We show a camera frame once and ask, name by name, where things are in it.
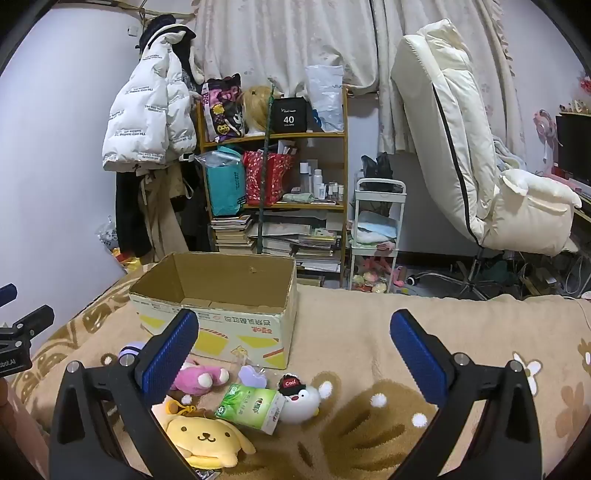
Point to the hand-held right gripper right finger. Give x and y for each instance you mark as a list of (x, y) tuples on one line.
[(415, 355)]

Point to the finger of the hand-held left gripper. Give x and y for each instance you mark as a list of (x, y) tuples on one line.
[(8, 294), (32, 321)]

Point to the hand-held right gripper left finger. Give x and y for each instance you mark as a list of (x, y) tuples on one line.
[(171, 355)]

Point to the pink plush bear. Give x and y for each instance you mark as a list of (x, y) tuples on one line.
[(203, 376)]

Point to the cardboard box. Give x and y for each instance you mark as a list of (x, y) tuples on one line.
[(258, 332)]

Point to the green tissue pack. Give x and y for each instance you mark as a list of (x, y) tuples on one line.
[(249, 404)]

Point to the beige bear-print blanket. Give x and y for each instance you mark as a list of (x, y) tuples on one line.
[(360, 332)]

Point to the purple cat-shaped pad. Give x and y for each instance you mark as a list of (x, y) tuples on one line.
[(251, 376)]

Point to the yellow dog plush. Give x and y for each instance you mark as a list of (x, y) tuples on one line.
[(203, 436)]

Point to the pile of small toys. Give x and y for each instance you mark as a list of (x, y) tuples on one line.
[(369, 277)]

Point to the patterned plastic bag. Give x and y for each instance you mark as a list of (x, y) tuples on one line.
[(106, 237)]

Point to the white penguin plush black cap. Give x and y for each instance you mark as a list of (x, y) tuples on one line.
[(300, 404)]

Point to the white trolley cart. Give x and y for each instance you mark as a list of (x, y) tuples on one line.
[(400, 221)]

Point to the blue towel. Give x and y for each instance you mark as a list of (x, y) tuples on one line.
[(374, 226)]

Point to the black garment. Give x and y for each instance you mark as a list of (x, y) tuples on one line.
[(196, 221), (127, 217)]

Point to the beige coat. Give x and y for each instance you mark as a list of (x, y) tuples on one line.
[(159, 217)]

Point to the stack of books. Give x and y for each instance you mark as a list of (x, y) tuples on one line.
[(277, 244)]

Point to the teal bag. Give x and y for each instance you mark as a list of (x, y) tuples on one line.
[(224, 184)]

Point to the green pole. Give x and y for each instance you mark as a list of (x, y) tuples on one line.
[(264, 184)]

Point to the green cloth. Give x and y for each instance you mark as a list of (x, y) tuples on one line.
[(298, 198)]

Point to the red gift bag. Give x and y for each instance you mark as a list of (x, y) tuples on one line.
[(265, 177)]

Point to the group of white bottles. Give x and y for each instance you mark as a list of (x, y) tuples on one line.
[(314, 177)]

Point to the white puffer jacket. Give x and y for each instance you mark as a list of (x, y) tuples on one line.
[(138, 101)]

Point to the cream puffer jacket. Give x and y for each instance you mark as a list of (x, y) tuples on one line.
[(443, 115)]

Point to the wooden shelf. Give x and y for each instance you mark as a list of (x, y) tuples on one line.
[(277, 137)]

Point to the black pink printed bag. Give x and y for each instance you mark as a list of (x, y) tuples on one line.
[(221, 108)]

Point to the blond wig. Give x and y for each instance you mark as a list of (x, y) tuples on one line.
[(256, 110)]

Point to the pink fan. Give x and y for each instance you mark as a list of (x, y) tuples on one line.
[(545, 124)]

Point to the black monitor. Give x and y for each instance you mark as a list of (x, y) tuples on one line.
[(575, 143)]

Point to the black box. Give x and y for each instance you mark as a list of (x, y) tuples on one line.
[(288, 115)]

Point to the clear plastic bag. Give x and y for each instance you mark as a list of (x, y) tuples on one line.
[(325, 92)]

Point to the black hat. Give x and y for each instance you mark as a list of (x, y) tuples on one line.
[(157, 25)]

